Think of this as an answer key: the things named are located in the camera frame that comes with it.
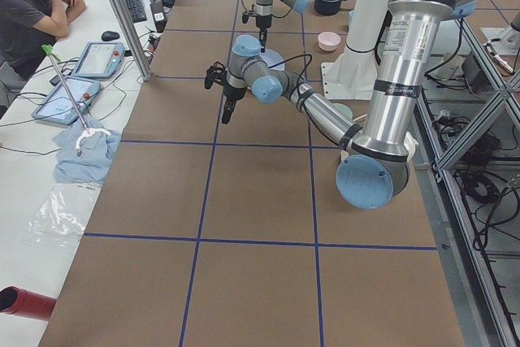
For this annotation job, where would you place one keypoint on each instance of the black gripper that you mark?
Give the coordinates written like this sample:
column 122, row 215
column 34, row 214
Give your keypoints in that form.
column 263, row 23
column 234, row 93

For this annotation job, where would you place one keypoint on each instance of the blue plate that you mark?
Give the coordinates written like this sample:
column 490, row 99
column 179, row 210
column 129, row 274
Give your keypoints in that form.
column 273, row 60

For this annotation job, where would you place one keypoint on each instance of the pink bowl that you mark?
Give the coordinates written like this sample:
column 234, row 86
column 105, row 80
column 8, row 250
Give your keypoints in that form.
column 328, row 41

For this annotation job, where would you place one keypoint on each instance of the light blue cup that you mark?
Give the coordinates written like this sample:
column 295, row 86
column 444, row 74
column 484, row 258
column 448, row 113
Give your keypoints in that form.
column 351, row 18

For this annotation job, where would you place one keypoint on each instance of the black box with label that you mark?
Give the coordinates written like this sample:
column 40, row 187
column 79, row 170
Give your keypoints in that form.
column 158, row 15

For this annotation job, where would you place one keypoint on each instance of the green bowl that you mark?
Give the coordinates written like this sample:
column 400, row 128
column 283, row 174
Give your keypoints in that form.
column 344, row 110

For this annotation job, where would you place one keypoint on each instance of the black keyboard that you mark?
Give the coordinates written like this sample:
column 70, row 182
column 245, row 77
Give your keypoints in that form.
column 136, row 10

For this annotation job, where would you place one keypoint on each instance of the blue teach pendant far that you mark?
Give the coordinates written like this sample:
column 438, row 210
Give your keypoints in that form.
column 100, row 60

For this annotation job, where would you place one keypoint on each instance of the blue teach pendant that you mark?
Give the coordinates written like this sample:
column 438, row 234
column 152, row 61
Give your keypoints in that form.
column 100, row 60
column 57, row 108

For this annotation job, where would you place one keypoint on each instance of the black computer mouse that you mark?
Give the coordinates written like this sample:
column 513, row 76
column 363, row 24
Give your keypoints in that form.
column 110, row 36

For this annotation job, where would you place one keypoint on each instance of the light blue cloth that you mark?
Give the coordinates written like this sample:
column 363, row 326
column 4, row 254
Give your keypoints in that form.
column 95, row 158

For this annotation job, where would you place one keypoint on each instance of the blue teach pendant near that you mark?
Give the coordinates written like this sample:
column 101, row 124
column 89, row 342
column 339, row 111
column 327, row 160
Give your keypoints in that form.
column 57, row 108

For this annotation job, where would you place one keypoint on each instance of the cream toaster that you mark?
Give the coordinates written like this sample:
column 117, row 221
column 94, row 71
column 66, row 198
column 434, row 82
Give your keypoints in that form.
column 409, row 142

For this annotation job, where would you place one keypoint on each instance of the clear plastic bag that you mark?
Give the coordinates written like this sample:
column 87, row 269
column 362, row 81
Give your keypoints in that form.
column 61, row 220

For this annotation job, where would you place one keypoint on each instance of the seated person in grey shirt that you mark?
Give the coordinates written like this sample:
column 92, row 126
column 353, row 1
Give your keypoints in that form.
column 27, row 25

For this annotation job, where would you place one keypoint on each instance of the red tube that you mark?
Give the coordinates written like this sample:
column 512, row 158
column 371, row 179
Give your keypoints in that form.
column 28, row 304

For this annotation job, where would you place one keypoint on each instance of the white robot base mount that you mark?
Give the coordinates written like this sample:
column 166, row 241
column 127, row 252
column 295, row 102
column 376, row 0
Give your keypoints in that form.
column 352, row 75

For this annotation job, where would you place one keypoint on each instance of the grey aluminium frame post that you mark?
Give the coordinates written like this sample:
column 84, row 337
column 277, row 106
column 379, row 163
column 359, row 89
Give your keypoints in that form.
column 127, row 26

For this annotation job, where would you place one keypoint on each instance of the grabber stick with green handle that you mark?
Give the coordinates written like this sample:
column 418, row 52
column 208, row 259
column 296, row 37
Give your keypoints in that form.
column 88, row 131

